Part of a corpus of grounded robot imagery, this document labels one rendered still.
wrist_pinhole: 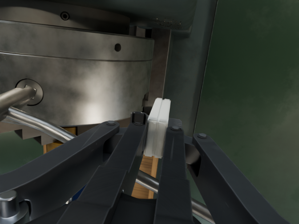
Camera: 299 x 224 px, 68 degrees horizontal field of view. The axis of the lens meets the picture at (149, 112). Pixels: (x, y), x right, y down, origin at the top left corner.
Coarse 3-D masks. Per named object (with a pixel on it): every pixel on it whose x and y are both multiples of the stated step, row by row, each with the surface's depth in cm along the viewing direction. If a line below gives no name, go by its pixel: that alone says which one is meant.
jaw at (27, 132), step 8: (0, 128) 34; (8, 128) 35; (16, 128) 36; (24, 128) 37; (32, 128) 38; (24, 136) 37; (32, 136) 38; (40, 136) 40; (48, 136) 41; (40, 144) 40
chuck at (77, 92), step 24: (0, 72) 26; (24, 72) 26; (48, 72) 27; (72, 72) 27; (96, 72) 29; (120, 72) 31; (144, 72) 36; (48, 96) 27; (72, 96) 28; (96, 96) 30; (120, 96) 32; (48, 120) 28; (72, 120) 29; (96, 120) 31
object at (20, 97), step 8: (16, 88) 24; (24, 88) 26; (32, 88) 27; (0, 96) 21; (8, 96) 21; (16, 96) 22; (24, 96) 24; (32, 96) 27; (0, 104) 20; (8, 104) 21; (16, 104) 22; (24, 104) 24; (0, 112) 19; (0, 120) 20
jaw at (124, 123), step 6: (144, 96) 41; (144, 102) 42; (120, 120) 40; (126, 120) 40; (78, 126) 42; (84, 126) 42; (90, 126) 42; (120, 126) 41; (126, 126) 40; (78, 132) 43
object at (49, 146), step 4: (64, 128) 42; (68, 128) 42; (72, 128) 43; (76, 128) 43; (72, 132) 43; (76, 132) 43; (48, 144) 43; (52, 144) 42; (56, 144) 41; (60, 144) 41; (48, 148) 43; (52, 148) 43
